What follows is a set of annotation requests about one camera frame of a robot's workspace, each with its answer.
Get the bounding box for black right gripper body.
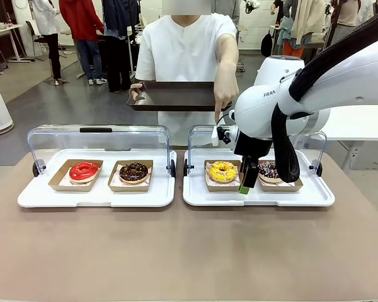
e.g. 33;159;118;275
234;131;273;158

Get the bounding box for dark serving tray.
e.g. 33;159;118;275
126;81;233;112

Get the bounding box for person left forearm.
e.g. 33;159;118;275
217;33;240;67

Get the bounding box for chocolate donut with sprinkles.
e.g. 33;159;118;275
258;160;284;184

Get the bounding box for yellow glazed donut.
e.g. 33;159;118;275
207;160;239;184

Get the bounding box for person torso white shirt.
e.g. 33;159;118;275
135;14;240;147

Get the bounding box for chocolate donut with nuts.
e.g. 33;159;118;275
118;161;149;185

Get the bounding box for background person pink top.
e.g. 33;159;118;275
330;0;360;45

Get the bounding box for red glazed donut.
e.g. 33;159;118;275
69;161;101;184

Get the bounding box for person in dark clothes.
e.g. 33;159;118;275
102;0;140;93

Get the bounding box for person in red jacket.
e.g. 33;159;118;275
59;0;108;86

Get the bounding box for person white top black trousers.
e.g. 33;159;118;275
30;0;67;86

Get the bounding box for person left hand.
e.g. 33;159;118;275
213;61;240;127

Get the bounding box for person right hand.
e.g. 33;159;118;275
129;82;147;103

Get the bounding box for white printed paper liner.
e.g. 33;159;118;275
60;165;99;187
258;176;295;187
112;166;151;187
205;166;242;187

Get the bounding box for white display tray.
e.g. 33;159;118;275
182;148;336;208

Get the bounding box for clear plastic lid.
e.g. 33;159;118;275
188;124;328;177

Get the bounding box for black hanging bag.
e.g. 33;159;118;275
260;31;273;58

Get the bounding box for orange trousers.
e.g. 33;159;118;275
282;40;304;58

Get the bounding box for white side table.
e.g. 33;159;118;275
311;105;378;171

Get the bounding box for teal hanging garment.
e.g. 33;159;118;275
277;15;303;48

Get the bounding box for beige hanging garment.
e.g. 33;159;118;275
291;0;326;47

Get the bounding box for black office chair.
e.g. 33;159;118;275
25;20;47;62

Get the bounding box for white background desk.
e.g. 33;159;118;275
0;24;31;75

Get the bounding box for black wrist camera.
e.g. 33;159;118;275
216;125;234;145

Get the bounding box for black arm cable sleeve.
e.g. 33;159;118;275
270;4;378;184

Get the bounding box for white tray with handled lid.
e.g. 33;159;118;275
17;148;178;208

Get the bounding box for clear lid with black handle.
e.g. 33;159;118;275
27;124;176;177

